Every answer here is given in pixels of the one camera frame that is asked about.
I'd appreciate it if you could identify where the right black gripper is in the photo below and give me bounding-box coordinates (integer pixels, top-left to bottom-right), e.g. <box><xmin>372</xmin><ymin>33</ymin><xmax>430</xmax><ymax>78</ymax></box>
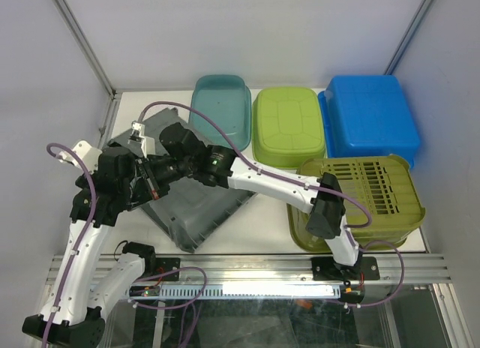
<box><xmin>126</xmin><ymin>157</ymin><xmax>194</xmax><ymax>214</ymax></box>

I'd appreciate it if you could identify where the grey plastic tray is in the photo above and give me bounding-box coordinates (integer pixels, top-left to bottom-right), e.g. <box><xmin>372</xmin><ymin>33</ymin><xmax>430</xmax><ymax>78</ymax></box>
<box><xmin>107</xmin><ymin>108</ymin><xmax>255</xmax><ymax>253</ymax></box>

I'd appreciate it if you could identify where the teal plastic tub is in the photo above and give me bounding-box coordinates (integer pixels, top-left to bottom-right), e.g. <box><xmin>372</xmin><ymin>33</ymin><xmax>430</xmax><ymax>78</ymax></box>
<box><xmin>190</xmin><ymin>74</ymin><xmax>251</xmax><ymax>151</ymax></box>

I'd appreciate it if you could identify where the lime green plastic tub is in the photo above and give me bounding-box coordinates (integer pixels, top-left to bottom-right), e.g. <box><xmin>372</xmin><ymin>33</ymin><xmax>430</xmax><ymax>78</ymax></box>
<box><xmin>252</xmin><ymin>86</ymin><xmax>326</xmax><ymax>170</ymax></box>

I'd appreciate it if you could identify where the large blue plastic container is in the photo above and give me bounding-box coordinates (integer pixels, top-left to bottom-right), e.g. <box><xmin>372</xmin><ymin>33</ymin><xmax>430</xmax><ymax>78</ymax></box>
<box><xmin>318</xmin><ymin>75</ymin><xmax>421</xmax><ymax>167</ymax></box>

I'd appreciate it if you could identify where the olive green slotted basket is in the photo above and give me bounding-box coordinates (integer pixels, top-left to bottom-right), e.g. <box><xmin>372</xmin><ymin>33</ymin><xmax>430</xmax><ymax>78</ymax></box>
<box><xmin>296</xmin><ymin>154</ymin><xmax>426</xmax><ymax>248</ymax></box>

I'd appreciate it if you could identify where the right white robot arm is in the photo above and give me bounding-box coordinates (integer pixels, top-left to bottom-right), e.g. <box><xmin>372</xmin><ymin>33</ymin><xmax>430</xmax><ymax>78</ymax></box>
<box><xmin>129</xmin><ymin>121</ymin><xmax>362</xmax><ymax>278</ymax></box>

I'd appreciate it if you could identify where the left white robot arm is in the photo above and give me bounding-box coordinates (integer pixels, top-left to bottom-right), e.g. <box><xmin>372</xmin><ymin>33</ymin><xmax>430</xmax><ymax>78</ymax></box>
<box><xmin>22</xmin><ymin>146</ymin><xmax>158</xmax><ymax>347</ymax></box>

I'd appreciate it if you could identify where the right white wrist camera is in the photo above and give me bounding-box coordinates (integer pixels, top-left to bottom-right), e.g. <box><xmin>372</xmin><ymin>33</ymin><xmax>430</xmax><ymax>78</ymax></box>
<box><xmin>128</xmin><ymin>121</ymin><xmax>156</xmax><ymax>158</ymax></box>

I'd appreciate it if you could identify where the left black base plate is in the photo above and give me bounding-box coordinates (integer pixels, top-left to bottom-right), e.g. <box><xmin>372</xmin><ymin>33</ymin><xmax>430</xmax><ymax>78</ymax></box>
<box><xmin>142</xmin><ymin>256</ymin><xmax>181</xmax><ymax>283</ymax></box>

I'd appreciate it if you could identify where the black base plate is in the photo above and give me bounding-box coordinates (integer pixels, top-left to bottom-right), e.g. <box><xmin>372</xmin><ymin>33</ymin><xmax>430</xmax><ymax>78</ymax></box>
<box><xmin>310</xmin><ymin>256</ymin><xmax>380</xmax><ymax>281</ymax></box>
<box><xmin>142</xmin><ymin>256</ymin><xmax>181</xmax><ymax>283</ymax></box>

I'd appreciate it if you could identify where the white slotted cable duct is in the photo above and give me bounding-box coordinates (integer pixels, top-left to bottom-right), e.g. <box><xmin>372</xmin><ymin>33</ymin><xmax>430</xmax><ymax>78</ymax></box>
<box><xmin>129</xmin><ymin>283</ymin><xmax>341</xmax><ymax>300</ymax></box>

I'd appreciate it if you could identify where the left aluminium corner post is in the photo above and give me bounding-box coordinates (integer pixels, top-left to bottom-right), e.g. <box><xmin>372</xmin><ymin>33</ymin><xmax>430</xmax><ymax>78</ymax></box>
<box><xmin>52</xmin><ymin>0</ymin><xmax>116</xmax><ymax>98</ymax></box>

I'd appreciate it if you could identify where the aluminium corner post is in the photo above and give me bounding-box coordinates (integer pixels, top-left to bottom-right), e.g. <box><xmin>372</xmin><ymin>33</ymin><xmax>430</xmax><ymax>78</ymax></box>
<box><xmin>52</xmin><ymin>0</ymin><xmax>116</xmax><ymax>98</ymax></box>
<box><xmin>382</xmin><ymin>0</ymin><xmax>436</xmax><ymax>76</ymax></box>

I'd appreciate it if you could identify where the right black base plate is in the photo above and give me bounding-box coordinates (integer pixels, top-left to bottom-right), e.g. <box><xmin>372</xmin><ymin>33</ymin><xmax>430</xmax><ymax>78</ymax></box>
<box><xmin>310</xmin><ymin>256</ymin><xmax>380</xmax><ymax>281</ymax></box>

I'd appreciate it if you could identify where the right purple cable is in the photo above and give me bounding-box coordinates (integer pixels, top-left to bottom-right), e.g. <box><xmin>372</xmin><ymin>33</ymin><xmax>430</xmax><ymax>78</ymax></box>
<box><xmin>138</xmin><ymin>100</ymin><xmax>406</xmax><ymax>308</ymax></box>

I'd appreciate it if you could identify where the aluminium front rail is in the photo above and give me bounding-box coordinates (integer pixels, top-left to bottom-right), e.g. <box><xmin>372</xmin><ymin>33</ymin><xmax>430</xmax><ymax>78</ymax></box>
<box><xmin>46</xmin><ymin>252</ymin><xmax>451</xmax><ymax>289</ymax></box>

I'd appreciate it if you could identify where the right aluminium corner post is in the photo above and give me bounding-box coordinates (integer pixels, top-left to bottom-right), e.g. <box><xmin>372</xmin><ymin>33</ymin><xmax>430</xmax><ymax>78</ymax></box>
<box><xmin>382</xmin><ymin>0</ymin><xmax>436</xmax><ymax>76</ymax></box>

